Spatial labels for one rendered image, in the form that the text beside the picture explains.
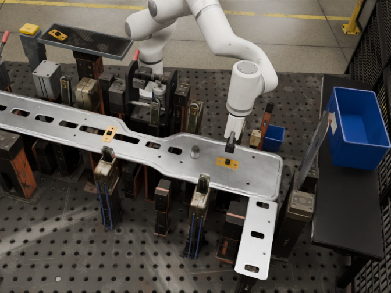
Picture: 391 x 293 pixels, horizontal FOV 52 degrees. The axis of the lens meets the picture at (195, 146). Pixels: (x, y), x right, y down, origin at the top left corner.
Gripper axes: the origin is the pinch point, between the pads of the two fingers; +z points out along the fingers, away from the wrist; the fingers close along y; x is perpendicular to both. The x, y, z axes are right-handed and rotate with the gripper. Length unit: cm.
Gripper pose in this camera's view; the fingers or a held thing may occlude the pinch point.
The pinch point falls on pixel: (231, 140)
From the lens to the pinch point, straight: 139.4
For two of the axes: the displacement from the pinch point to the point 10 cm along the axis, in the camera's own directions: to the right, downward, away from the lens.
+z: -0.7, 6.7, 7.4
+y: -2.5, 7.1, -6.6
